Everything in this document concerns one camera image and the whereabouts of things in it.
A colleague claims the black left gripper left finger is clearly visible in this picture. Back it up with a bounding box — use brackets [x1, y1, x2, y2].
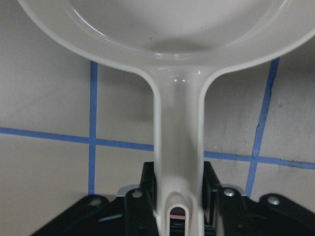
[139, 162, 157, 216]

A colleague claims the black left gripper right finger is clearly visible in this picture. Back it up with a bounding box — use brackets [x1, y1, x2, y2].
[202, 161, 221, 221]

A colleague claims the beige plastic dustpan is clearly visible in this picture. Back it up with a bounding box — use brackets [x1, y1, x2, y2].
[20, 0, 315, 236]

